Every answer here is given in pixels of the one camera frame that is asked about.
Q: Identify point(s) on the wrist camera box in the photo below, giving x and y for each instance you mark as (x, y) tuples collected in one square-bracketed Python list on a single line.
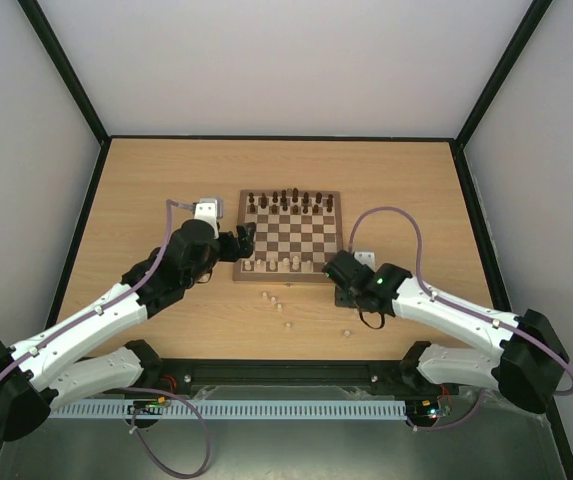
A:
[(366, 258), (209, 207)]

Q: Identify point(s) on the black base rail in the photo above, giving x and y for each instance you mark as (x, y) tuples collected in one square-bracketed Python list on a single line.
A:
[(352, 373)]

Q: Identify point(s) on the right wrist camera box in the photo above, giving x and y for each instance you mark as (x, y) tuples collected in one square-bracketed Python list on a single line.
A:
[(366, 258)]

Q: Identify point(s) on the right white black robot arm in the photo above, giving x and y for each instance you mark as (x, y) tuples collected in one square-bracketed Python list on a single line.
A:
[(519, 356)]

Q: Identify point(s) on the light blue slotted cable duct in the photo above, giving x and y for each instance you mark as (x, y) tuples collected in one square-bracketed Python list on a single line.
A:
[(122, 409)]

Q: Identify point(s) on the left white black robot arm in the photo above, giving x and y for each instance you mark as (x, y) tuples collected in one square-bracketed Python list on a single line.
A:
[(49, 370)]

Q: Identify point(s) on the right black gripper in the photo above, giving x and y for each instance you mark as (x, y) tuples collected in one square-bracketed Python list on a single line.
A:
[(336, 267)]

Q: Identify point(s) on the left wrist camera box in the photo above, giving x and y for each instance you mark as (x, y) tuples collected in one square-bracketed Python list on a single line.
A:
[(209, 207)]

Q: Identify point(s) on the black enclosure frame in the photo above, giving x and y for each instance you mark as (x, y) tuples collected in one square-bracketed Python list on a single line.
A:
[(292, 68)]

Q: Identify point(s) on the wooden chess board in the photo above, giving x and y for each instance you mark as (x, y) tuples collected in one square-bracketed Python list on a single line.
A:
[(314, 237)]

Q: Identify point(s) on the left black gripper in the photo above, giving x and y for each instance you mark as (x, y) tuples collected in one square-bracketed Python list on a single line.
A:
[(246, 243)]

